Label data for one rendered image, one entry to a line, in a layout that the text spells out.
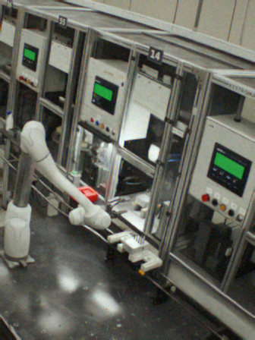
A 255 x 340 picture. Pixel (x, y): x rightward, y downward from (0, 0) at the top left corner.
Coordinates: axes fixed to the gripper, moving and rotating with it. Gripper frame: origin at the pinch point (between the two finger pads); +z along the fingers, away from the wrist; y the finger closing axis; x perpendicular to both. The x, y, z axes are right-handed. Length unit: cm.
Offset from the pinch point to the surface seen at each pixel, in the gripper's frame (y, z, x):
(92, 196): -5.3, -5.8, 26.2
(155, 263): -13.1, -10.0, -46.0
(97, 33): 100, 3, 60
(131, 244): -8.2, -15.5, -29.0
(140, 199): 1.2, 14.4, 1.5
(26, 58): 61, -1, 149
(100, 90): 64, 0, 42
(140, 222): -10.0, 8.4, -8.8
